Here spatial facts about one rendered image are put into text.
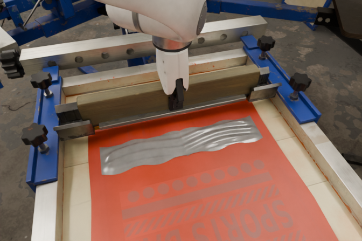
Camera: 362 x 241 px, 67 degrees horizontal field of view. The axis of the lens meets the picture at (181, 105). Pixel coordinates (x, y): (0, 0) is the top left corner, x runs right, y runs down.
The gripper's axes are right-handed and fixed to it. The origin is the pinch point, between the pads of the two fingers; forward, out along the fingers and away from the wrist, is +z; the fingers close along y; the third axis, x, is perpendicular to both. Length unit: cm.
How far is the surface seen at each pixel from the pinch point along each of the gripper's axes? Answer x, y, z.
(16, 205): -80, -41, 101
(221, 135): 8.6, 9.2, 5.6
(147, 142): -7.8, 7.2, 5.2
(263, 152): 15.9, 15.9, 6.0
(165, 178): -6.0, 16.2, 5.9
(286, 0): 182, -210, 97
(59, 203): -25.7, 17.2, 3.8
